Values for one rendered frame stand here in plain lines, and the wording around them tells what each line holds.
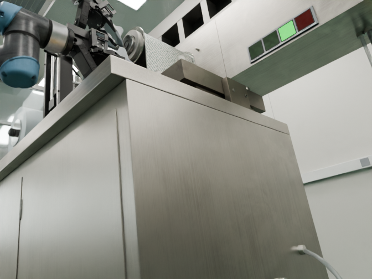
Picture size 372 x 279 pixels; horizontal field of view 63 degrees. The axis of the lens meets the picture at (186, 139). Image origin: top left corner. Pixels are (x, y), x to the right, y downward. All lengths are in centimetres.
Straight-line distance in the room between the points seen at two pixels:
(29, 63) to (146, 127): 33
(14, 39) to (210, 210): 56
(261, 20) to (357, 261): 264
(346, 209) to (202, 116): 279
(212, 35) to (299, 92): 249
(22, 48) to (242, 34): 77
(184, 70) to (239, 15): 52
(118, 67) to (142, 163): 18
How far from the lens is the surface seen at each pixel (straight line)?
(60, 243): 70
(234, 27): 126
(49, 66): 144
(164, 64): 109
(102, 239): 55
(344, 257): 341
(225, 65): 121
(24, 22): 82
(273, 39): 112
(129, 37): 111
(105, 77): 56
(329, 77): 362
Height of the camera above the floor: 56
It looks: 20 degrees up
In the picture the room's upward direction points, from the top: 8 degrees counter-clockwise
